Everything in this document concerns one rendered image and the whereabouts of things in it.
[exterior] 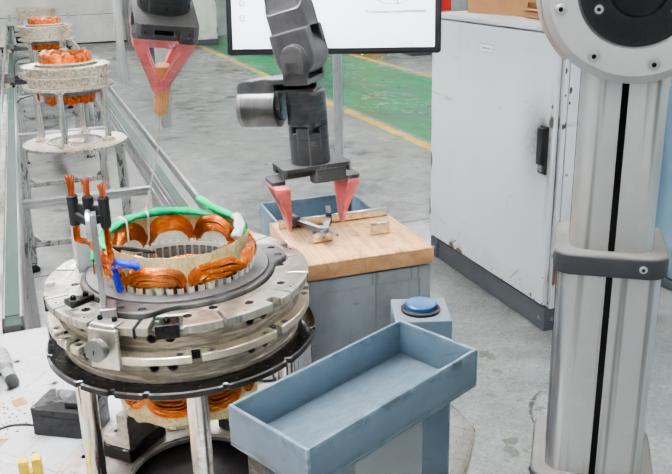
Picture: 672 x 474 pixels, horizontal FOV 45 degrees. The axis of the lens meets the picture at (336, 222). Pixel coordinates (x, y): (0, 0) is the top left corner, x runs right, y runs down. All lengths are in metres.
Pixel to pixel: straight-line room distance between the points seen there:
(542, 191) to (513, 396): 0.81
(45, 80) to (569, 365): 2.51
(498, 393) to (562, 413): 2.00
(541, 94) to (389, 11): 1.29
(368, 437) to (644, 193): 0.35
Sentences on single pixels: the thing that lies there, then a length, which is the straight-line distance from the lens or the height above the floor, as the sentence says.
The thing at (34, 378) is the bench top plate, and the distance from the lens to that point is 1.51.
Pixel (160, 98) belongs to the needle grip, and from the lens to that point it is 0.94.
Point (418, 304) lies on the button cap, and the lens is 1.01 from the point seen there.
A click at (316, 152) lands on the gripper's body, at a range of 1.14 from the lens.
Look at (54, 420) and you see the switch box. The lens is 1.31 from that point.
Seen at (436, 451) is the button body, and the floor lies 0.85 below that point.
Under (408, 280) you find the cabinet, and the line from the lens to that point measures 1.15.
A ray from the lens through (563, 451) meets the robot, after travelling 0.94.
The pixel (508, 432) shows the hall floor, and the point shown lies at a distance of 2.71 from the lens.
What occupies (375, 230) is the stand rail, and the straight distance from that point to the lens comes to 1.19.
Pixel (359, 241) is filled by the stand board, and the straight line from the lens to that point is 1.17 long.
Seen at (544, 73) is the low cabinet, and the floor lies 1.03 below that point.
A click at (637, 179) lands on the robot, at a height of 1.25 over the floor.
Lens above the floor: 1.46
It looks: 18 degrees down
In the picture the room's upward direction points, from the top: 1 degrees counter-clockwise
